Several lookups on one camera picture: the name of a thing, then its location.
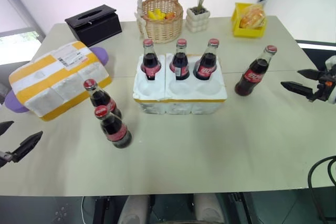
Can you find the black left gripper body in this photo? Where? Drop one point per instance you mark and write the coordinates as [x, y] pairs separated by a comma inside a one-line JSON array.
[[5, 158]]

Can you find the yellow plastic bin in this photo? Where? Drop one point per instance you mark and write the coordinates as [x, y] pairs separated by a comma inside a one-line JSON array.
[[248, 33]]

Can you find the orange toy fruit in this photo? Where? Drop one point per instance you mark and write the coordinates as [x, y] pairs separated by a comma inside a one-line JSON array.
[[170, 15]]

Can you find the grey rounded shape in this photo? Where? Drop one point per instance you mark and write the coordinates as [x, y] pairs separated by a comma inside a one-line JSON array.
[[208, 209]]

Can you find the wrapped bread packet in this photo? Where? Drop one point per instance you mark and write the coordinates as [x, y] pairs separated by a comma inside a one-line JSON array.
[[252, 16]]

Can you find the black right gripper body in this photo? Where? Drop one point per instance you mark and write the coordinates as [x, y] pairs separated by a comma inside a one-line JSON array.
[[324, 87]]

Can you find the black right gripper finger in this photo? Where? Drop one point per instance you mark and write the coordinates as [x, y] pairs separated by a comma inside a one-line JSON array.
[[311, 74], [302, 89]]

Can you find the yellow toy bananas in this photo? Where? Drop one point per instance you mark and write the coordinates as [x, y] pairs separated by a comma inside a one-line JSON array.
[[155, 14]]

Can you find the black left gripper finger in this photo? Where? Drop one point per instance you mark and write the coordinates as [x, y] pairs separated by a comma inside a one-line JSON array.
[[5, 126], [27, 145]]

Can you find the black tissue box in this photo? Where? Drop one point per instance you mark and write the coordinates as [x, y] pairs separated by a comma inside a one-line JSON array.
[[97, 28]]

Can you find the white bubble plant pot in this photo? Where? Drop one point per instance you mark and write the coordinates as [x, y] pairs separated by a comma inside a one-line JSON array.
[[197, 23]]

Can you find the purple flat board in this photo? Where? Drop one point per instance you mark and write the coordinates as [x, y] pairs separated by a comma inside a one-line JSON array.
[[101, 54]]

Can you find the white foam bottle holder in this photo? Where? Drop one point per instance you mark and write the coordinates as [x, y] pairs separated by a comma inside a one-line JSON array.
[[181, 108]]

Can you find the white foam box yellow tape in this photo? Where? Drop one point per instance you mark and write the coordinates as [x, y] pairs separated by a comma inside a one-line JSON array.
[[52, 87]]

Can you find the glass cola bottle red cap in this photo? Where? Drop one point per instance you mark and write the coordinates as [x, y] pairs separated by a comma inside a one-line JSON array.
[[151, 62], [101, 98], [115, 129], [206, 68], [180, 65], [252, 77]]

